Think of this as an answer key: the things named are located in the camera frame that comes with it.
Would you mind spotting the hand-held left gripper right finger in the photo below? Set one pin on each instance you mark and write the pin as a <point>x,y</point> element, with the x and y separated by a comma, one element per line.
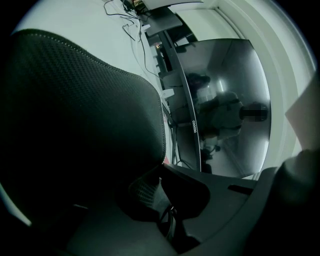
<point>192,197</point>

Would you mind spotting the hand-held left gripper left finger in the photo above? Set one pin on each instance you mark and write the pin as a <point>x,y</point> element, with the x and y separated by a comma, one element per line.
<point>143,192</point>

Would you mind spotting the rectangular desk mat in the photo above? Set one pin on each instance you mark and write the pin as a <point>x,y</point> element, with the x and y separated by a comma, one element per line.
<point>75,112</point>

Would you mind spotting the large black curved monitor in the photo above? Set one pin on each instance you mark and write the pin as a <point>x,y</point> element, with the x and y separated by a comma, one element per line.
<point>225,87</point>

